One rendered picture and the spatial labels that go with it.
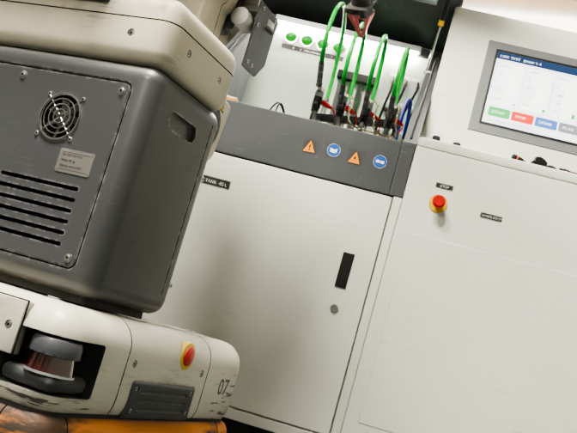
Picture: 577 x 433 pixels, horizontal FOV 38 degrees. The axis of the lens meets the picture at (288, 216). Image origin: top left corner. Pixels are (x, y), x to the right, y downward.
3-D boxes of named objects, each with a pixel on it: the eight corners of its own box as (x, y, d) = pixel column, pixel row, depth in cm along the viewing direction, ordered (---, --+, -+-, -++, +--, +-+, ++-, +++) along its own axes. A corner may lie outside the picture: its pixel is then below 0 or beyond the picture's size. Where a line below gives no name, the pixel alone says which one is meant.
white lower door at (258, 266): (106, 369, 236) (177, 142, 246) (109, 369, 238) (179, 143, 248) (328, 436, 227) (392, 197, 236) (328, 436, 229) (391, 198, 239)
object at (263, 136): (183, 142, 246) (198, 91, 248) (186, 146, 250) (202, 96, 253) (388, 194, 237) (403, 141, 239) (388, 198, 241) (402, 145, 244)
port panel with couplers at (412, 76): (367, 143, 292) (390, 61, 297) (367, 146, 296) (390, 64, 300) (403, 152, 290) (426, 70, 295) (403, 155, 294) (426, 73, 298)
